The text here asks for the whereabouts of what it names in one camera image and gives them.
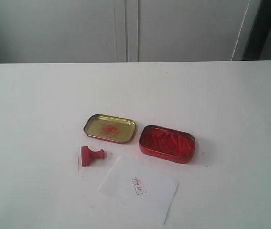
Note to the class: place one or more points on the red rubber stamp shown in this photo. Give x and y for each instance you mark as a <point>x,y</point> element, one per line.
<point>88,156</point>

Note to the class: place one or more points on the red ink pad tin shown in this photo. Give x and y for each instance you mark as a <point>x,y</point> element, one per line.
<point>168,144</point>

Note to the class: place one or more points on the gold tin lid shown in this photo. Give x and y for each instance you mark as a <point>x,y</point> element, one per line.
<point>110,128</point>

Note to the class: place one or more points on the white paper sheet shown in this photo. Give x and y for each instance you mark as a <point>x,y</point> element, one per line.
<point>142,188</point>

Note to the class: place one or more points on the white cabinet doors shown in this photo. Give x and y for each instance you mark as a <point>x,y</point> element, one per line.
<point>61,31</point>

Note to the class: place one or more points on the dark metal post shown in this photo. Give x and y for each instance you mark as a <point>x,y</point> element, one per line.
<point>259,32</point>

